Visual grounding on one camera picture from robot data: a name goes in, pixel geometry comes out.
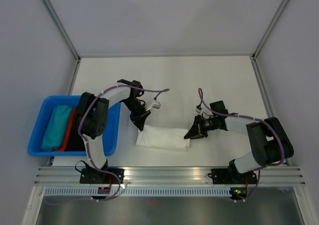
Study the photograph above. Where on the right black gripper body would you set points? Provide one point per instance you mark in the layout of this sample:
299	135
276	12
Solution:
204	125

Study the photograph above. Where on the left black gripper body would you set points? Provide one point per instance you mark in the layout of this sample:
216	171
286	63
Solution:
137	112

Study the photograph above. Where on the white printed t shirt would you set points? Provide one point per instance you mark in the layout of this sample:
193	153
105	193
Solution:
163	138

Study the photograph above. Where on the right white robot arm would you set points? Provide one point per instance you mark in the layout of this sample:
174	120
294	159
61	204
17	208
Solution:
268	140

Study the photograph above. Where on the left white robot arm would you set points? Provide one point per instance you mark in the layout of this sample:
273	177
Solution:
92	111

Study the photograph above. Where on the black rolled t shirt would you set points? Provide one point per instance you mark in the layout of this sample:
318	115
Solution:
75	141

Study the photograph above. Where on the teal rolled t shirt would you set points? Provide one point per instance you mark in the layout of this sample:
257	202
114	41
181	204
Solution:
56	128

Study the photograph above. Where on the red rolled t shirt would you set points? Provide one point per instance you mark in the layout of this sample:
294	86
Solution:
67	133

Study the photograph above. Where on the blue plastic bin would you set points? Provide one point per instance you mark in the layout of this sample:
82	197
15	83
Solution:
109	137

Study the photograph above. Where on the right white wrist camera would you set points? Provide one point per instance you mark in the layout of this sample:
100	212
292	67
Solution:
198	110

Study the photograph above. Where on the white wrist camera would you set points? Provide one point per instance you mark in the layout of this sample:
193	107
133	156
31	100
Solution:
198	110
154	105

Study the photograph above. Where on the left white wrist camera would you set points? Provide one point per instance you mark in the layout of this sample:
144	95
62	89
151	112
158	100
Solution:
154	105

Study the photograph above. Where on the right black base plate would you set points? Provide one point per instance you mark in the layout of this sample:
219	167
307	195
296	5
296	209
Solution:
222	176

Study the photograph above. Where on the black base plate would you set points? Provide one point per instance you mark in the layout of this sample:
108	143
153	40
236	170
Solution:
90	175
222	176

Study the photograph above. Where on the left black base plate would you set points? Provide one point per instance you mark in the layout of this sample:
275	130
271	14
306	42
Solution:
90	175

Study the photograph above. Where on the aluminium mounting rail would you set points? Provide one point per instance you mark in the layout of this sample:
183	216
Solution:
287	176

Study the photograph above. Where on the white slotted cable duct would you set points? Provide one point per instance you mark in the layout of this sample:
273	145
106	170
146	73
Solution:
140	191

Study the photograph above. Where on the left aluminium frame post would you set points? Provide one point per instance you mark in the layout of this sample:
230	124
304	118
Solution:
59	25

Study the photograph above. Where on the aluminium frame post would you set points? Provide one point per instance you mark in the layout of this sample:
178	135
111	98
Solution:
59	25
276	17

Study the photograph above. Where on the right aluminium frame post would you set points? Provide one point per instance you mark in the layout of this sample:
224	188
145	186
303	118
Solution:
276	17

